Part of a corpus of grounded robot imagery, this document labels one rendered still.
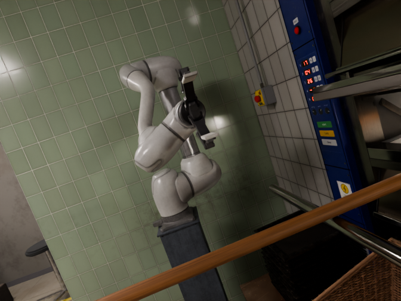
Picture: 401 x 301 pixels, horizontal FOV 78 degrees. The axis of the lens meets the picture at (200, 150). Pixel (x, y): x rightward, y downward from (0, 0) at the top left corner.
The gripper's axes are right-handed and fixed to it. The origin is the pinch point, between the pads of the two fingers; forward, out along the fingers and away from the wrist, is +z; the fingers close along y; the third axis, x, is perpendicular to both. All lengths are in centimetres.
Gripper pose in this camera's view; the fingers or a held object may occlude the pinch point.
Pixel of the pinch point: (200, 106)
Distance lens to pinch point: 54.1
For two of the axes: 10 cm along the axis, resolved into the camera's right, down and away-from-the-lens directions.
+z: 1.4, 0.8, -9.9
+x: -9.4, 3.4, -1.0
